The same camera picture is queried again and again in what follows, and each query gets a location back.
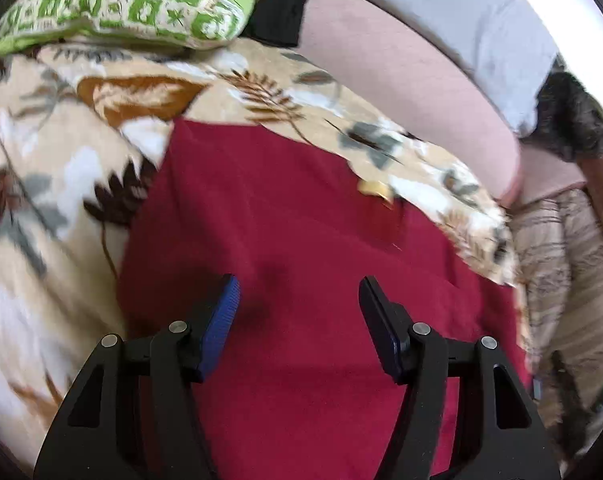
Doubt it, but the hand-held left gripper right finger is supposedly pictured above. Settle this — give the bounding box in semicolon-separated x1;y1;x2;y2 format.
359;275;562;480

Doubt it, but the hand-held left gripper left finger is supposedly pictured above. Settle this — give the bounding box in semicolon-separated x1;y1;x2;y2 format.
34;274;242;480

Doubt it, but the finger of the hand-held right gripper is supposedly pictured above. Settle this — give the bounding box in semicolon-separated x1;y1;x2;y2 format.
551;350;598;461

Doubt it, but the red cloth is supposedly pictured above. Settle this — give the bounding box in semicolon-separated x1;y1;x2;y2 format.
116;117;532;480

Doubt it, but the beige striped cloth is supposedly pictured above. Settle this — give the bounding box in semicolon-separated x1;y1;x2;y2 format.
511;187;603;461

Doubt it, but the leaf printed blanket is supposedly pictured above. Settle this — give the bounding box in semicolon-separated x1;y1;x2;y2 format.
0;35;519;471

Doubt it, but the dark furry cloth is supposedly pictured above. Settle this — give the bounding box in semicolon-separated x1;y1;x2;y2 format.
524;70;603;163

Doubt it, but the pink bolster cushion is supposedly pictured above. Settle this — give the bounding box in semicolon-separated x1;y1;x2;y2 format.
296;0;589;208

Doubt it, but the black cloth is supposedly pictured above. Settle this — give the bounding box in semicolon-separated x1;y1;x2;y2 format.
241;0;316;48

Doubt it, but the green patterned pillow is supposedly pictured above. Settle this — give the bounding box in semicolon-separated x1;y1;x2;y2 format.
0;0;262;57

